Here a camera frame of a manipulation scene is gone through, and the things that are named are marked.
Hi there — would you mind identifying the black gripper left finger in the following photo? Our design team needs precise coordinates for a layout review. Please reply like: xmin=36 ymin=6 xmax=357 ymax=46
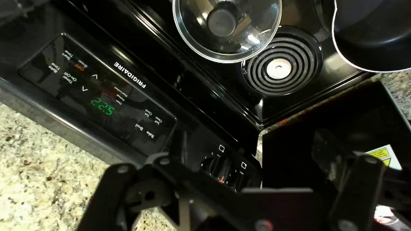
xmin=76 ymin=130 xmax=242 ymax=231

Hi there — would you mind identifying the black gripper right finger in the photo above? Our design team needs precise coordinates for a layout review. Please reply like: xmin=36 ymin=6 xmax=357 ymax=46
xmin=311 ymin=128 xmax=385 ymax=231

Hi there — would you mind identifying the glass pot lid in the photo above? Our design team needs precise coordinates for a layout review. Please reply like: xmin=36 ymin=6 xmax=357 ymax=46
xmin=171 ymin=0 xmax=283 ymax=64

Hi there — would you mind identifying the black electric stove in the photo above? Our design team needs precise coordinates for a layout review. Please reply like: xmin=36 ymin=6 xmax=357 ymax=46
xmin=0 ymin=0 xmax=368 ymax=190

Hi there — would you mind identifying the stove control panel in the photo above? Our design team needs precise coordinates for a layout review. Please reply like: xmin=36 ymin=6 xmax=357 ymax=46
xmin=18 ymin=36 xmax=176 ymax=154

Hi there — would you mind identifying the black box with yellow label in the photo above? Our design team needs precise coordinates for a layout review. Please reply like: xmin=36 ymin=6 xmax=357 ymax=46
xmin=262 ymin=81 xmax=411 ymax=189

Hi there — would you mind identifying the rear coil burner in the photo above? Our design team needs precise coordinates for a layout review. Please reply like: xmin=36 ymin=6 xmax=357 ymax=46
xmin=242 ymin=27 xmax=321 ymax=96

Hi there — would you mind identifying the black pot with handle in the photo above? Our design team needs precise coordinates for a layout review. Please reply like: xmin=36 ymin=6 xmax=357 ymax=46
xmin=332 ymin=0 xmax=411 ymax=73

